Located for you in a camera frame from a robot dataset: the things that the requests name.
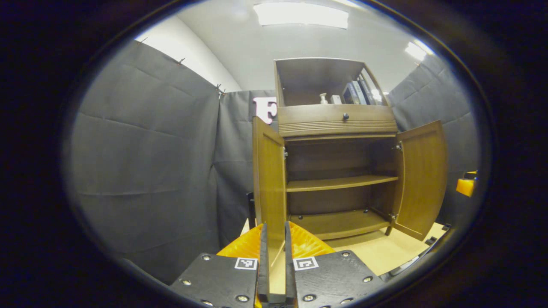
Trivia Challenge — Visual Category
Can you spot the small ceiling light panel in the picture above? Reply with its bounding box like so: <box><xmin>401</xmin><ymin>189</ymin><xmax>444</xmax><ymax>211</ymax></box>
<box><xmin>405</xmin><ymin>41</ymin><xmax>434</xmax><ymax>61</ymax></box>

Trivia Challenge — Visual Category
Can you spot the wooden cabinet drawer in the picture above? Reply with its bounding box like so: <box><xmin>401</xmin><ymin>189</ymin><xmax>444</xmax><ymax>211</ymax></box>
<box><xmin>277</xmin><ymin>104</ymin><xmax>398</xmax><ymax>137</ymax></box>

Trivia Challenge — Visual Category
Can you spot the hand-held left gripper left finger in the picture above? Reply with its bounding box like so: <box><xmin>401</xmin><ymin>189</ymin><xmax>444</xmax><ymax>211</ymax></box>
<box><xmin>170</xmin><ymin>222</ymin><xmax>269</xmax><ymax>308</ymax></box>

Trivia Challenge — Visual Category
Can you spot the wooden shoe cabinet door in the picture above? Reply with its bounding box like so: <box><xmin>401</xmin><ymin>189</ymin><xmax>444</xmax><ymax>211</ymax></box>
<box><xmin>246</xmin><ymin>115</ymin><xmax>288</xmax><ymax>296</ymax></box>
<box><xmin>384</xmin><ymin>120</ymin><xmax>449</xmax><ymax>241</ymax></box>

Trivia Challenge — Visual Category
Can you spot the black backdrop cloth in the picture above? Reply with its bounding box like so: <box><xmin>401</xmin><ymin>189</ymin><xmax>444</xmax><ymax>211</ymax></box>
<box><xmin>64</xmin><ymin>41</ymin><xmax>480</xmax><ymax>283</ymax></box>

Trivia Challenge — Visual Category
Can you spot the wooden double-door shoe cabinet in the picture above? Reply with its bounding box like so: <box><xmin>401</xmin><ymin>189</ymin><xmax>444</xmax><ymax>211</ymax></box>
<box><xmin>274</xmin><ymin>58</ymin><xmax>401</xmax><ymax>240</ymax></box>

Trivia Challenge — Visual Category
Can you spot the large ceiling light panel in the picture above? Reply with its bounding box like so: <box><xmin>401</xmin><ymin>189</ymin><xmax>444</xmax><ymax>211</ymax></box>
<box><xmin>253</xmin><ymin>2</ymin><xmax>349</xmax><ymax>30</ymax></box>

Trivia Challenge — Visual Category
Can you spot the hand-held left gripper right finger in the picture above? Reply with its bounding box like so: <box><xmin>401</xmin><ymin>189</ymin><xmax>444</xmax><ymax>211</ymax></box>
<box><xmin>285</xmin><ymin>221</ymin><xmax>386</xmax><ymax>308</ymax></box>

